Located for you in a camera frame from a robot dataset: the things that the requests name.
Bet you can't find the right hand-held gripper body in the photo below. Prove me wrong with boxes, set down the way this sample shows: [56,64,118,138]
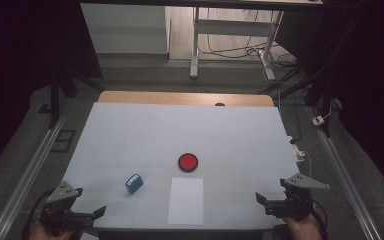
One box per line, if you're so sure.
[279,172,331,222]

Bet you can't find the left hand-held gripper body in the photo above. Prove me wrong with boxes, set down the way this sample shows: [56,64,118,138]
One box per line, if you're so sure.
[39,180,96,232]

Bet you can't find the blue stamp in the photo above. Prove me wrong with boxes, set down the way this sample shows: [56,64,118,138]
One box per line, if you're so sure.
[124,173,144,196]

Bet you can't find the person's right hand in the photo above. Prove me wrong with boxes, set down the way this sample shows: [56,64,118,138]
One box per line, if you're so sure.
[281,204,322,240]

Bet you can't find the person's left hand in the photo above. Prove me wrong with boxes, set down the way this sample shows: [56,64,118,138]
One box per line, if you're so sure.
[29,220,75,240]

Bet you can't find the white paper sheet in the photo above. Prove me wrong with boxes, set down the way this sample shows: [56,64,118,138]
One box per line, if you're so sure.
[167,177,205,226]

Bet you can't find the red ink pad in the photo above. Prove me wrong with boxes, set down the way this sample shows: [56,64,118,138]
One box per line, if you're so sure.
[177,152,200,173]

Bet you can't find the black stand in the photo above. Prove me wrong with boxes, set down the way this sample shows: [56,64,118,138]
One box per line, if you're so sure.
[47,64,107,130]
[259,63,343,138]

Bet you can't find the wooden table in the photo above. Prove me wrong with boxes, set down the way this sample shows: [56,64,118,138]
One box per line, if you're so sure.
[98,90,275,108]

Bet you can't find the white cabinet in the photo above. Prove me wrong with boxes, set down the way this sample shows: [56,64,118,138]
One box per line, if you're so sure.
[80,3,171,55]

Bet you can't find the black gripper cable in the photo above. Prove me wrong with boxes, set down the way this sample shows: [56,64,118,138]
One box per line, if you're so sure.
[21,188,56,240]
[312,203,329,240]

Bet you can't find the aluminium rail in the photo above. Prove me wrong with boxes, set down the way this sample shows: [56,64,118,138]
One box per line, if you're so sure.
[307,105,384,240]
[0,99,73,240]

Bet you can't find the black floor cables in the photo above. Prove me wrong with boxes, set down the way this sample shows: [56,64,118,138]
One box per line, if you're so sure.
[198,8,299,69]

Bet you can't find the white desk frame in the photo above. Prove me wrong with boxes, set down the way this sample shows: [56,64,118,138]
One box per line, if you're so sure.
[189,6,285,81]

